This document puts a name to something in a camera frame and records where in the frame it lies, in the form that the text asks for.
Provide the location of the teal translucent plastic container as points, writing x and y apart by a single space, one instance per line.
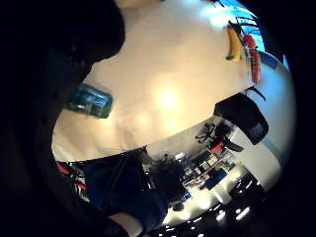
90 100

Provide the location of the yellow toy banana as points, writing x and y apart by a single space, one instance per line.
235 44

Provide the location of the black star-base office chair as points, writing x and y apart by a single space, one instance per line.
206 132

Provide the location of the the person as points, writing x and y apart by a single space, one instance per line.
121 187

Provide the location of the red toy chili pepper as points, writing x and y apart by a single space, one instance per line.
255 64

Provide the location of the red office chair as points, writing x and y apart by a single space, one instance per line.
217 146

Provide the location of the blue box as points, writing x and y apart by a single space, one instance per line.
268 59

